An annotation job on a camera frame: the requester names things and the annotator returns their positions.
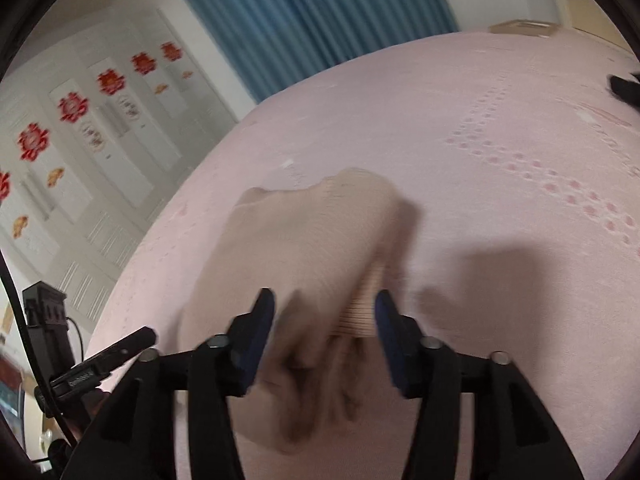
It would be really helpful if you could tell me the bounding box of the beige knitted sweater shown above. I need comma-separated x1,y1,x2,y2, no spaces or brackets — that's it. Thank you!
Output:
177,168,407,453

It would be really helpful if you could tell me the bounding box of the white wardrobe with red decals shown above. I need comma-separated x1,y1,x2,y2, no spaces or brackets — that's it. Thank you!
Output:
1,10,235,330

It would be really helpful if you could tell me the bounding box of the pink bed cover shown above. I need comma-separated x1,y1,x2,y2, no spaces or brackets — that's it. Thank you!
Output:
89,30,639,479

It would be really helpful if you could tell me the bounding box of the black puffer jacket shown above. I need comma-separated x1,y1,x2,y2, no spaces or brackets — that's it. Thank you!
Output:
608,73,640,108

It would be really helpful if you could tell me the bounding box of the cardboard box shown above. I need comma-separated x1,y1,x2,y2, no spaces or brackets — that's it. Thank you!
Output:
488,20,561,37

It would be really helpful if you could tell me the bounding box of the blue curtain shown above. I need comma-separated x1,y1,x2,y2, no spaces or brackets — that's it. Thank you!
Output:
186,0,459,102

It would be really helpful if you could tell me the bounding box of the cream wooden headboard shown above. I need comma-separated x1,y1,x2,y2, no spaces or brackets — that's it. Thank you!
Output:
556,0,632,52

